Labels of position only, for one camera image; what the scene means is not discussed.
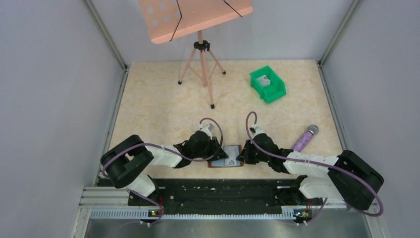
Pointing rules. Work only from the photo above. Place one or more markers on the brown leather card holder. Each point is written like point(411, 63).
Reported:
point(231, 161)

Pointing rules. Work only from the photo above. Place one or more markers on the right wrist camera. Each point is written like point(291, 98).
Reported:
point(256, 130)

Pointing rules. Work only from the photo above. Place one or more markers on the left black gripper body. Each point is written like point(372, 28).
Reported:
point(214, 149)

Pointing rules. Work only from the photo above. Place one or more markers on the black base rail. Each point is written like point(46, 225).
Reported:
point(226, 196)

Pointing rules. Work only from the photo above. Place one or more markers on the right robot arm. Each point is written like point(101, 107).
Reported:
point(346, 176)

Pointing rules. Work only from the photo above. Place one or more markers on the pink music stand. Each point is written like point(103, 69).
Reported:
point(167, 20)

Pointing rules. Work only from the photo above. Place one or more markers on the green plastic bin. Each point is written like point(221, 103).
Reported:
point(271, 93)

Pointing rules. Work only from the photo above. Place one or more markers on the white VIP card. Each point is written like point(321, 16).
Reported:
point(264, 81)

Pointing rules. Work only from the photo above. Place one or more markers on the purple glitter microphone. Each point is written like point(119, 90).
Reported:
point(306, 137)

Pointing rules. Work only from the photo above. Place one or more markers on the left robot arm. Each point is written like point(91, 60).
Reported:
point(124, 164)

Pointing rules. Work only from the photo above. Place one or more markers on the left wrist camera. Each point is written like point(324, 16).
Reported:
point(207, 128)

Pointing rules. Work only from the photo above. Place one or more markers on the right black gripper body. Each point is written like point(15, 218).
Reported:
point(248, 152)

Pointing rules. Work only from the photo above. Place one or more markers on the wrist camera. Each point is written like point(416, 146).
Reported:
point(256, 130)
point(207, 128)

